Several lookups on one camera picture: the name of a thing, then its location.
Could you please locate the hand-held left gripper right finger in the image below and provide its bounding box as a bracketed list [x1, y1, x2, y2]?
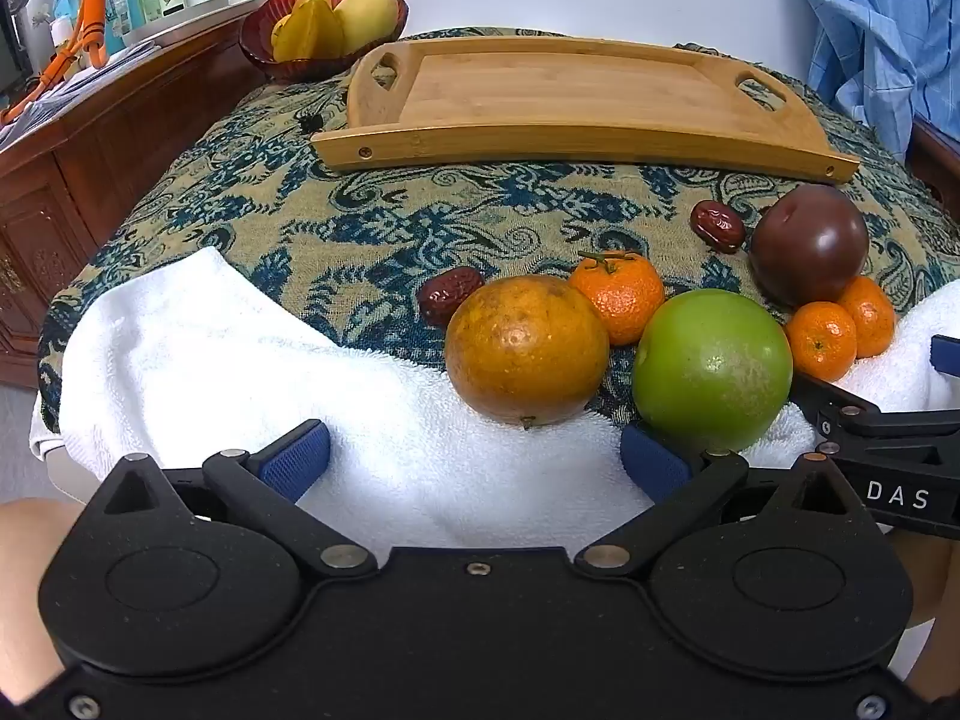
[574, 422, 863, 580]

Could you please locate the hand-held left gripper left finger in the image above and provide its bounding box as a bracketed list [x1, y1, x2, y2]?
[101, 418, 378, 580]

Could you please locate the small tangerine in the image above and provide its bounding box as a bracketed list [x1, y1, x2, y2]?
[836, 276, 897, 359]
[784, 301, 858, 383]

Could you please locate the green apple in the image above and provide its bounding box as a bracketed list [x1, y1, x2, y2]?
[631, 289, 794, 455]

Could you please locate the tangerine with green stem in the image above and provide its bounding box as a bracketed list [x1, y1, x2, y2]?
[568, 250, 667, 347]

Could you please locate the large orange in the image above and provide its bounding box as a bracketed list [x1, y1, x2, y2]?
[445, 275, 611, 428]

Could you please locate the dark purple round fruit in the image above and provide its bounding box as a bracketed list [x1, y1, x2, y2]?
[750, 184, 871, 308]

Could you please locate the red date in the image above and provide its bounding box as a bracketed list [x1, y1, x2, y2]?
[690, 199, 747, 254]
[417, 266, 485, 329]

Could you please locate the wooden bamboo tray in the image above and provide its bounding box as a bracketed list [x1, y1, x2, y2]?
[310, 36, 862, 185]

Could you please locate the person's right leg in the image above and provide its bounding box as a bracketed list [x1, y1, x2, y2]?
[889, 532, 960, 698]

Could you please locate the person's leg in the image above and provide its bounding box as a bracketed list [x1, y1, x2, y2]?
[889, 532, 960, 698]
[0, 499, 87, 691]

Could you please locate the white towel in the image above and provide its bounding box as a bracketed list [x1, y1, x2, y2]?
[30, 246, 960, 550]

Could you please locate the dark wooden chair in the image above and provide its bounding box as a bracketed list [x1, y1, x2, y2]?
[907, 120, 960, 203]

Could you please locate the blue paisley patterned blanket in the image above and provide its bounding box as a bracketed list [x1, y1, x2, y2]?
[37, 28, 960, 436]

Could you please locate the person's left leg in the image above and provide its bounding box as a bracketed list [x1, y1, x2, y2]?
[0, 499, 87, 691]

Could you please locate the blue checked cloth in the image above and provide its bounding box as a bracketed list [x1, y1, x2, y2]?
[784, 0, 960, 166]

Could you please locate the brown wooden cabinet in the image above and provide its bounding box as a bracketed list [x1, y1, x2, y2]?
[0, 0, 271, 391]

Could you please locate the red glass fruit bowl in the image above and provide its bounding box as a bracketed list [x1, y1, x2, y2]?
[239, 0, 410, 83]

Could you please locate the yellow starfruit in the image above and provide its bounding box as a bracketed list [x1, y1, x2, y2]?
[271, 0, 346, 63]

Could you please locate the stack of papers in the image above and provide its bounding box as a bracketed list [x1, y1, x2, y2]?
[0, 41, 162, 151]

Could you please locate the yellow mango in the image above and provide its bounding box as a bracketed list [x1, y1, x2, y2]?
[334, 0, 398, 57]

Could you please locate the white plastic tray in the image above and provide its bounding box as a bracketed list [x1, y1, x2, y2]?
[120, 0, 248, 44]

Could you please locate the orange handled tool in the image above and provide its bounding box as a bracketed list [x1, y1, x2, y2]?
[0, 0, 107, 125]

